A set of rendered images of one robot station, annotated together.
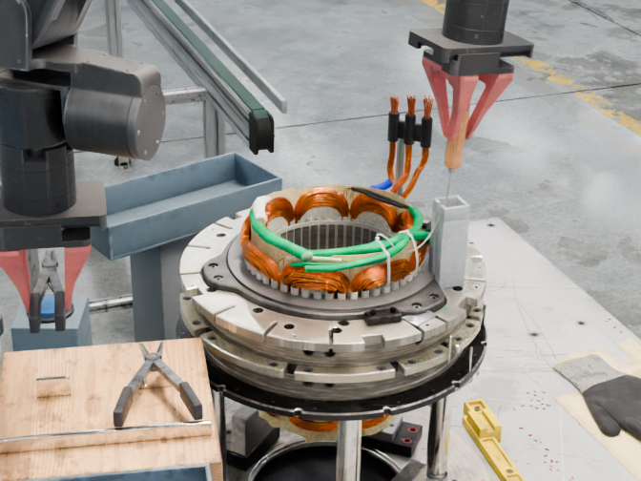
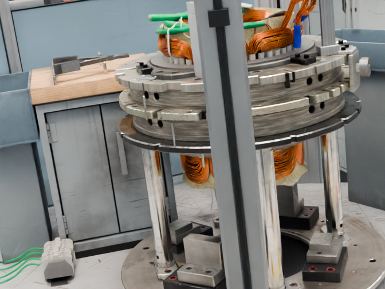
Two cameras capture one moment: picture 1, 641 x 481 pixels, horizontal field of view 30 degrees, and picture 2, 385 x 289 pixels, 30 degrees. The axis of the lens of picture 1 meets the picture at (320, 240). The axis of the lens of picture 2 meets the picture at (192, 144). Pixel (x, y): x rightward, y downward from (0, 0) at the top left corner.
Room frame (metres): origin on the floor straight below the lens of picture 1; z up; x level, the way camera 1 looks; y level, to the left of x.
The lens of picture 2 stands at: (1.06, -0.98, 1.26)
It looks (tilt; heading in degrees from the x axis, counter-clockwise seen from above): 17 degrees down; 91
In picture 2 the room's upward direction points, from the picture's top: 7 degrees counter-clockwise
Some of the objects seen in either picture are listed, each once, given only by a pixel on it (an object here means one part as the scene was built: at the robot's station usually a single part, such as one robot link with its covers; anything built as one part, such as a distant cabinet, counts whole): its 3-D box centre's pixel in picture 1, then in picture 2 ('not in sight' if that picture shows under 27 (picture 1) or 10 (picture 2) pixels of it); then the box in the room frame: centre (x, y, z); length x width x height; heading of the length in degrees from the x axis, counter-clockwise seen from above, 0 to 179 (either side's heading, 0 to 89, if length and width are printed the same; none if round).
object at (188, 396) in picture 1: (191, 400); (66, 67); (0.86, 0.11, 1.09); 0.04 x 0.01 x 0.02; 25
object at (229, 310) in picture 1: (333, 266); (232, 59); (1.11, -0.01, 1.09); 0.32 x 0.32 x 0.01
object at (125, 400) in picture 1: (123, 406); (65, 61); (0.85, 0.17, 1.09); 0.04 x 0.01 x 0.02; 175
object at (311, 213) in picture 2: (245, 441); (290, 216); (1.18, 0.09, 0.81); 0.08 x 0.05 x 0.02; 152
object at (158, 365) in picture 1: (167, 373); (95, 61); (0.90, 0.13, 1.09); 0.06 x 0.01 x 0.01; 35
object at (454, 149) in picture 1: (456, 136); not in sight; (1.07, -0.13, 1.25); 0.02 x 0.02 x 0.06
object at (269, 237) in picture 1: (275, 230); (196, 12); (1.07, 0.05, 1.15); 0.15 x 0.04 x 0.02; 16
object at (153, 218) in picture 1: (180, 286); (382, 120); (1.36, 0.18, 0.92); 0.25 x 0.11 x 0.28; 128
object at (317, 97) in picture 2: not in sight; (317, 96); (1.20, -0.13, 1.06); 0.02 x 0.02 x 0.01; 37
